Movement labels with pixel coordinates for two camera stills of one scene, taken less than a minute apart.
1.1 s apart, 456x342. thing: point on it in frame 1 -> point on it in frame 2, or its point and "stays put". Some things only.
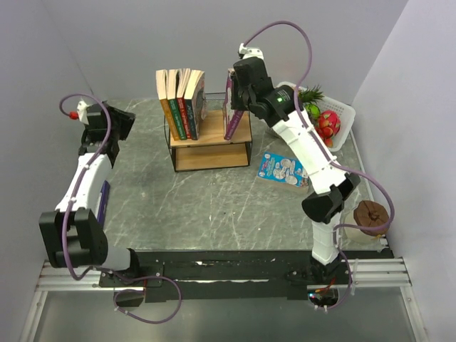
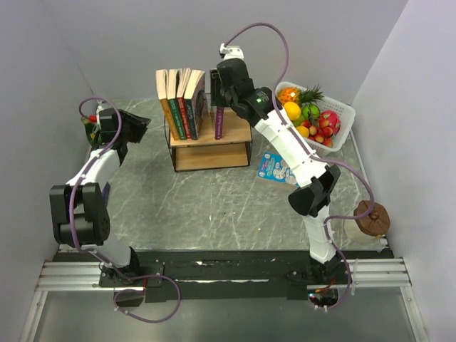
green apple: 313,110 stays put
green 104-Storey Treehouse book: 172,91 stays put
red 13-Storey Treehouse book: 182,81 stays put
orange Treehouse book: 162,83 stays put
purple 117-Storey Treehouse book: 231,117 -> 219,120
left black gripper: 126,119 -> 139,124
